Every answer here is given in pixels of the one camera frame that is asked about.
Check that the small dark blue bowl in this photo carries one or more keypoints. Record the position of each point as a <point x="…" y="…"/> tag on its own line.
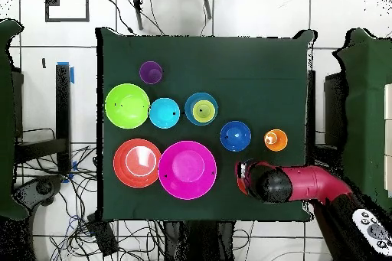
<point x="235" y="143"/>

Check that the large pink bowl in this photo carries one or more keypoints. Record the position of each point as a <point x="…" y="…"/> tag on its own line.
<point x="186" y="166"/>

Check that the yellow plastic cup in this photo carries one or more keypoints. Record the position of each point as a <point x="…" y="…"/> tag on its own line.
<point x="203" y="112"/>

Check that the medium blue bowl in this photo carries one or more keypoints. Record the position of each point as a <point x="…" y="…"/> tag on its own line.
<point x="189" y="108"/>

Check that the small cyan bowl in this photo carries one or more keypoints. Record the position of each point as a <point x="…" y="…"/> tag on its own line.
<point x="162" y="115"/>

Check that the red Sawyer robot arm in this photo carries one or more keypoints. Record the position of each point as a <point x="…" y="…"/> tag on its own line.
<point x="309" y="181"/>

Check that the orange plastic cup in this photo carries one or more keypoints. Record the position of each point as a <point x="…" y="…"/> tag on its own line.
<point x="279" y="142"/>

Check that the dark green table cloth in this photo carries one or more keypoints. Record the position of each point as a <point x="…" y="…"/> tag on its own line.
<point x="199" y="59"/>

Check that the large red-orange bowl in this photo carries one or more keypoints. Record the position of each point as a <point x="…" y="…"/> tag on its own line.
<point x="122" y="166"/>

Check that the large lime green bowl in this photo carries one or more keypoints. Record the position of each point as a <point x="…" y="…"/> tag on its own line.
<point x="127" y="112"/>

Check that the purple plastic cup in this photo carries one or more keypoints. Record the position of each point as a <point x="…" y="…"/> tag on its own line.
<point x="150" y="74"/>

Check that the green covered side table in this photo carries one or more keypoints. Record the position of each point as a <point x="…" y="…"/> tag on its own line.
<point x="4" y="120"/>
<point x="364" y="105"/>

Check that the black power strip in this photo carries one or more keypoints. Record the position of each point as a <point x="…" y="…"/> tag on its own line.
<point x="104" y="238"/>

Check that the black metal stand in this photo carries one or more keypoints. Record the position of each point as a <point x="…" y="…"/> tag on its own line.
<point x="62" y="105"/>

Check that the blue tape strip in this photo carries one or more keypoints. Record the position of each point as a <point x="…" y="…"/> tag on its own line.
<point x="72" y="75"/>

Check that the grey chair base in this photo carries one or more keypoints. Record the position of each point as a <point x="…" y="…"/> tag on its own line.
<point x="43" y="187"/>

